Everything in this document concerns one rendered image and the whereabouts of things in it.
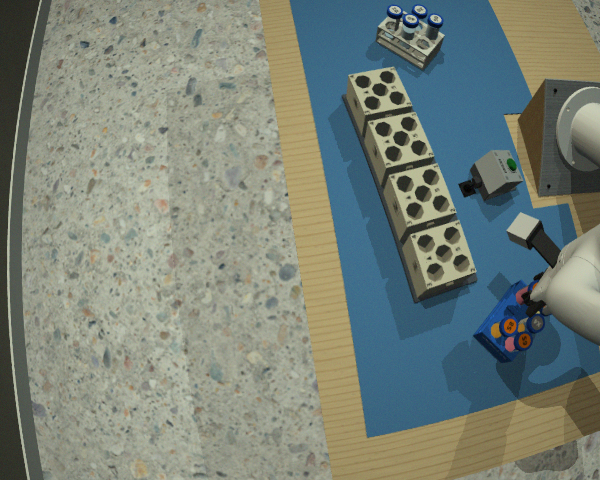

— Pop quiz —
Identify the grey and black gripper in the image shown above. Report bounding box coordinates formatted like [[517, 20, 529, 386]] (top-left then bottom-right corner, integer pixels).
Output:
[[521, 264, 557, 318]]

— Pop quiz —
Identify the beige tube rack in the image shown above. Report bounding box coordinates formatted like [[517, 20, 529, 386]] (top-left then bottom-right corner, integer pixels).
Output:
[[375, 18, 445, 70]]

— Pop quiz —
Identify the blue bench mat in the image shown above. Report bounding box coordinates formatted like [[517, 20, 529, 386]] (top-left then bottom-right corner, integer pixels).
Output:
[[290, 0, 600, 438]]

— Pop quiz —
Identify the small grey sloped desk with green button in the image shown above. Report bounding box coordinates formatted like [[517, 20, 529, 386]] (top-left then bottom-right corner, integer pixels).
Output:
[[458, 150, 524, 201]]

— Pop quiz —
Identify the sample tube with blue cap and orange dot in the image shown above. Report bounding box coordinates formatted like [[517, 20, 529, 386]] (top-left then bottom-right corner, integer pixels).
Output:
[[516, 280, 539, 305]]

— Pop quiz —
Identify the blue tube rack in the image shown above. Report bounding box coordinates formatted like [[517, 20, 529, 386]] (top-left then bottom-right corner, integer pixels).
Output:
[[473, 280, 529, 363]]

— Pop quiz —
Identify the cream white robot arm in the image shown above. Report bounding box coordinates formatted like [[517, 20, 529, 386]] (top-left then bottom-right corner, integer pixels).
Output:
[[506, 87, 600, 346]]

